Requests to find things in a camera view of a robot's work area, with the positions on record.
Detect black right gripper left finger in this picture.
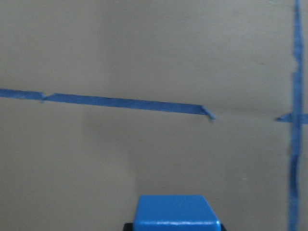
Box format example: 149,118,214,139
123,223,133,231

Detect blue wooden cube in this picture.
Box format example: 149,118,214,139
132,195,221,231

